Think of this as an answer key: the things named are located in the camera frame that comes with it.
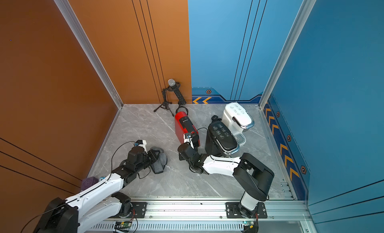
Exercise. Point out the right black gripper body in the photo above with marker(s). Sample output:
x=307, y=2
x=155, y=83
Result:
x=180, y=156

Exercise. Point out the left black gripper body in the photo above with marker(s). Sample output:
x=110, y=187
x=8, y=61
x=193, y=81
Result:
x=147, y=160

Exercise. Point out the red coffee machine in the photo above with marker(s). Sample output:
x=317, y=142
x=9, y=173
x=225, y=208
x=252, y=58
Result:
x=183, y=125

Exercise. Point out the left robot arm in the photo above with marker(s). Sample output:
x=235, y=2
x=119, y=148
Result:
x=79, y=213

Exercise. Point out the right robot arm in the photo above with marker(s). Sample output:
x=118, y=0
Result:
x=252, y=175

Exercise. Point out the black coffee machine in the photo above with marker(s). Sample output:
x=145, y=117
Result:
x=220, y=141

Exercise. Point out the white coffee machine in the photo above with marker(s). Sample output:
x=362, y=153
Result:
x=236, y=118

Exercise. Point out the purple toy cube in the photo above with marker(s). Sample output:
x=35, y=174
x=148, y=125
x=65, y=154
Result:
x=88, y=182

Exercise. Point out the left green circuit board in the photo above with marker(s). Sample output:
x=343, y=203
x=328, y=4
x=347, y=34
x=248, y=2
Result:
x=123, y=227

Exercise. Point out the green circuit board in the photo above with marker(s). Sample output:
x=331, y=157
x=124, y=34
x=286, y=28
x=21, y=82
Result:
x=254, y=228
x=123, y=227

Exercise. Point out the right green circuit board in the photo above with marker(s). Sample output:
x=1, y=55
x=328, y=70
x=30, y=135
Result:
x=254, y=228

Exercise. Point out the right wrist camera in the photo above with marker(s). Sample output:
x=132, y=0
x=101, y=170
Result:
x=188, y=137

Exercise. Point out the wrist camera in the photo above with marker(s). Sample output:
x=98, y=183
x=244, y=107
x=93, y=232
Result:
x=141, y=143
x=188, y=137

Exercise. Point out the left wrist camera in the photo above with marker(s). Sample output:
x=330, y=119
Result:
x=141, y=143

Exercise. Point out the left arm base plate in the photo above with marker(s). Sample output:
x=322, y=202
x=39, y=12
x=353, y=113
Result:
x=135, y=209

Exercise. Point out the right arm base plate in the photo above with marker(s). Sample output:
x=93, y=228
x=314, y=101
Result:
x=237, y=211

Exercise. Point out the aluminium front rail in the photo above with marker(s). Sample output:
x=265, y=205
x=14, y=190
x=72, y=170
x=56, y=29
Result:
x=214, y=210

